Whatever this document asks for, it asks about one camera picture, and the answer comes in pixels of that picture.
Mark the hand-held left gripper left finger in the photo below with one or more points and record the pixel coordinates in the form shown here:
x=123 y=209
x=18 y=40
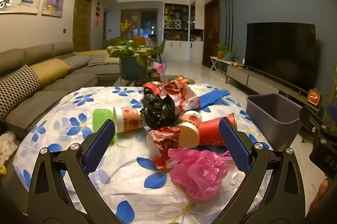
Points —
x=98 y=145

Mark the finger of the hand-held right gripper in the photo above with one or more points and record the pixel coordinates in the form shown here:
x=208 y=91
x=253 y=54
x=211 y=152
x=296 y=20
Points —
x=312 y=121

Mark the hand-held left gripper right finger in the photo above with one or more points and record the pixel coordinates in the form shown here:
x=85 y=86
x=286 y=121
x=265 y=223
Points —
x=234 y=145

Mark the orange print paper cup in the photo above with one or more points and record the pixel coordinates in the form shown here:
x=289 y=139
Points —
x=188 y=134
x=129 y=120

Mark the grey plastic bin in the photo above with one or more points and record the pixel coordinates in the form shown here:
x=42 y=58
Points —
x=266 y=110

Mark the red paper cup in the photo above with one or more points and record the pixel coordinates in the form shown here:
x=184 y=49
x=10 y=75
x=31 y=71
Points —
x=151 y=88
x=210 y=132

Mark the person's right hand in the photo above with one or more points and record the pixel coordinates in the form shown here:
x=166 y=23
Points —
x=322 y=192

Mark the green foam net sleeve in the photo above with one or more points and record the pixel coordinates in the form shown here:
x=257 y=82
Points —
x=101 y=117

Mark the tall thin plant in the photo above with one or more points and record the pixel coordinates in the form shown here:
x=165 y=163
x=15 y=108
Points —
x=332 y=87

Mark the blue foam net sleeve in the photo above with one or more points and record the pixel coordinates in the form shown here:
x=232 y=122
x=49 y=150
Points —
x=213 y=96

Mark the red printed plastic bag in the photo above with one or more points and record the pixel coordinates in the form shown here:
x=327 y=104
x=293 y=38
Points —
x=181 y=97
x=163 y=139

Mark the grey sectional sofa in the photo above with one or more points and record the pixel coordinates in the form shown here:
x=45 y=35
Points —
x=52 y=97

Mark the dark coffee table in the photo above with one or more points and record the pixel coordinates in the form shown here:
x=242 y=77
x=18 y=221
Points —
x=126 y=82

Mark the black plastic bag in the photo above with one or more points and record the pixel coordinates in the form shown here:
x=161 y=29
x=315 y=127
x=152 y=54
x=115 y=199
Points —
x=158 y=110

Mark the black television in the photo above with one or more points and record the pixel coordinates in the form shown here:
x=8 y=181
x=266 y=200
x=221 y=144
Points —
x=279 y=55

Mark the teal planter with metal stand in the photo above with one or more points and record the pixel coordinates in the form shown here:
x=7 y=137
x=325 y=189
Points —
x=133 y=68

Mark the grey patterned cushion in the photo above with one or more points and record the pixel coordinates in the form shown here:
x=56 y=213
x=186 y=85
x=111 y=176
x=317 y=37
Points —
x=97 y=61

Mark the small houndstooth cushion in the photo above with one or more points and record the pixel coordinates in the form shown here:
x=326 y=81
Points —
x=77 y=62

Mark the white folding side table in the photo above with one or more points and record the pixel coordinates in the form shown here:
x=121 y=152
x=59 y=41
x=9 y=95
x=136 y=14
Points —
x=222 y=59

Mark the mustard cushion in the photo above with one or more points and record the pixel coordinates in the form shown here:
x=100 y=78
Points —
x=50 y=72

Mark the plant in blue pot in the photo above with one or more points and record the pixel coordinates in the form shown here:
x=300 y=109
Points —
x=230 y=56

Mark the plant in orange pot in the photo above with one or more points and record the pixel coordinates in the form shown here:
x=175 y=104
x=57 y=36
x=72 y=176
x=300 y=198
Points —
x=221 y=51

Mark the pink and white plastic bag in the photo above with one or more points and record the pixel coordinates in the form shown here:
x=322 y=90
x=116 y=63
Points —
x=160 y=68

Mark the small yellow toy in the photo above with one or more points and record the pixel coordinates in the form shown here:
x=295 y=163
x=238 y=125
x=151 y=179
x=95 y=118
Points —
x=2 y=170

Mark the large houndstooth cushion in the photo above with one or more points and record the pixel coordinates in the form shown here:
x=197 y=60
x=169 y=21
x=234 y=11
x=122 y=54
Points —
x=15 y=89

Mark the green pothos plant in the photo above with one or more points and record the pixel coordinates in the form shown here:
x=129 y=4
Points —
x=126 y=46

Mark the dining table with yellow cloth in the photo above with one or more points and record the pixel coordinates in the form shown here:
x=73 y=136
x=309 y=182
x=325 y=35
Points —
x=144 y=50

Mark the white display cabinet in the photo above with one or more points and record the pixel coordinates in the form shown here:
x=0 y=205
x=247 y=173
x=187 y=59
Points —
x=181 y=50

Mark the orange dining chair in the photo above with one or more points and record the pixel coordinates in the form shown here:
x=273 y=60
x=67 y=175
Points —
x=138 y=41

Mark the dark wooden door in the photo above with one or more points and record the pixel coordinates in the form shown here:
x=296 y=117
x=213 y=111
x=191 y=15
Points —
x=212 y=34

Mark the green dining chair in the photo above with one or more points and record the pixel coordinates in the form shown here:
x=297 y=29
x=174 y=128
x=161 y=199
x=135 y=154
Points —
x=160 y=50

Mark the yellow flowers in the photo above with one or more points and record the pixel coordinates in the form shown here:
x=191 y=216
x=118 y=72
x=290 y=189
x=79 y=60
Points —
x=126 y=28

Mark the light wooden door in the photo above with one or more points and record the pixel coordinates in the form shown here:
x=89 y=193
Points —
x=82 y=21

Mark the glass balcony door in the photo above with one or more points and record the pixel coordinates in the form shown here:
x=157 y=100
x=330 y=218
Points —
x=147 y=24

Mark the red wall decorations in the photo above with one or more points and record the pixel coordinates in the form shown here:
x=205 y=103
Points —
x=97 y=13

